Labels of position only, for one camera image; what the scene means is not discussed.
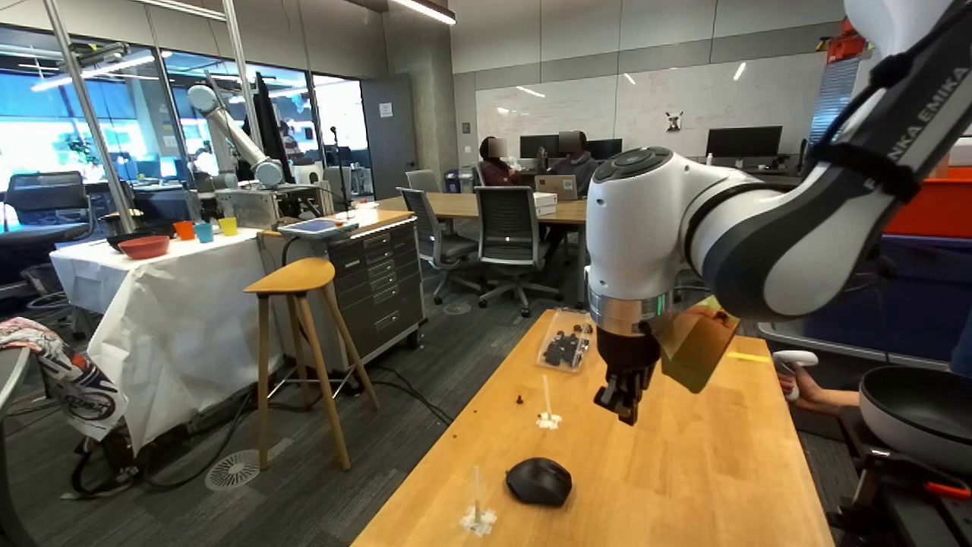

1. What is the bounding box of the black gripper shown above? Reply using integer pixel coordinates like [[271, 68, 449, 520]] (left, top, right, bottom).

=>
[[592, 320, 667, 429]]

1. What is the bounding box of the white handheld controller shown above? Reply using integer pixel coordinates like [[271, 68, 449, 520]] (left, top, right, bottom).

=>
[[771, 345, 824, 374]]

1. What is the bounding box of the person's forearm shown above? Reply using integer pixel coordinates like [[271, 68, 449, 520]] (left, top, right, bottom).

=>
[[806, 377, 867, 416]]

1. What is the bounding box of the black computer mouse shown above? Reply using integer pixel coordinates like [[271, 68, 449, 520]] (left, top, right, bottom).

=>
[[505, 456, 577, 511]]

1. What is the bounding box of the person's hand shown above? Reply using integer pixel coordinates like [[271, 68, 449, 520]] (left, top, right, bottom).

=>
[[776, 362, 813, 405]]

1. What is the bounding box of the tray of black parts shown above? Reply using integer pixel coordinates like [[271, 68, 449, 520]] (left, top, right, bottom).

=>
[[537, 320, 598, 374]]

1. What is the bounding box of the grey office chair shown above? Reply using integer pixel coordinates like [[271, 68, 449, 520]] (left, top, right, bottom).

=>
[[396, 181, 481, 310], [470, 181, 565, 320]]

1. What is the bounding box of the grey laptop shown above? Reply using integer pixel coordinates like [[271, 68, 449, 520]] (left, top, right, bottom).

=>
[[531, 169, 581, 204]]

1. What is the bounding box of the seated person in grey top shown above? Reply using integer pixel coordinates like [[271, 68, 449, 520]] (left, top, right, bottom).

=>
[[543, 128, 605, 196]]

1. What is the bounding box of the light wooden desk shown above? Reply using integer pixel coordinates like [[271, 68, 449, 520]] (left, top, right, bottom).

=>
[[377, 189, 592, 230]]

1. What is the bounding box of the grey drawer cabinet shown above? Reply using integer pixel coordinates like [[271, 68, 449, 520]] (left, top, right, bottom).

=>
[[254, 204, 427, 374]]

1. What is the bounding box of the seated person in red top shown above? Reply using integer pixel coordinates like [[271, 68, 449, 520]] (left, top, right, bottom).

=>
[[475, 133, 519, 189]]

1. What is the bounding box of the black frying pan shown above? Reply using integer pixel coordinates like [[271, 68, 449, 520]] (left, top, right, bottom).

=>
[[858, 362, 972, 481]]

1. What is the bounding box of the wooden stool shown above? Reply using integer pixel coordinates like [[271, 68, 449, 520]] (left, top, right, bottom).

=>
[[244, 256, 384, 473]]

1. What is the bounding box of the grey door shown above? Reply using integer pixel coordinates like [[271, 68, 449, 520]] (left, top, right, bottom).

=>
[[358, 72, 423, 204]]

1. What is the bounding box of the orange box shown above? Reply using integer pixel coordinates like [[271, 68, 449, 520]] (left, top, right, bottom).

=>
[[885, 165, 972, 244]]

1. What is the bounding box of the black monitor on pole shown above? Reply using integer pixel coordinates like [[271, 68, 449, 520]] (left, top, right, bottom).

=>
[[248, 67, 299, 189]]

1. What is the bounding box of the white cloth covered table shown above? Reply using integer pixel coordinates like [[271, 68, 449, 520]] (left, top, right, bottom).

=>
[[46, 226, 274, 456]]

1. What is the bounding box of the red bowl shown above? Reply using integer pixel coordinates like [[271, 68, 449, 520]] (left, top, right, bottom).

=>
[[112, 230, 172, 264]]

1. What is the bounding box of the black mesh office chair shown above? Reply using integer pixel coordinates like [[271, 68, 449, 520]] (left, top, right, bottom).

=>
[[3, 166, 98, 230]]

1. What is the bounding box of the white thin post stand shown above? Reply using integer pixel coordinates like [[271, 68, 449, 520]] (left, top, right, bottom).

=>
[[531, 371, 565, 433], [458, 466, 501, 541]]

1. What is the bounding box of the tan wrist camera box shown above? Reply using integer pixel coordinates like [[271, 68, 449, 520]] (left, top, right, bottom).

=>
[[651, 293, 744, 398]]

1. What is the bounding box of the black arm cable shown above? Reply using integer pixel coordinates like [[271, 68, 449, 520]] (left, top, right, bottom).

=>
[[806, 6, 972, 204]]

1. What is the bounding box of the black floor cable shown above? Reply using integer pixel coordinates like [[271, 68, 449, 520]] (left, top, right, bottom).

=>
[[68, 379, 261, 501]]

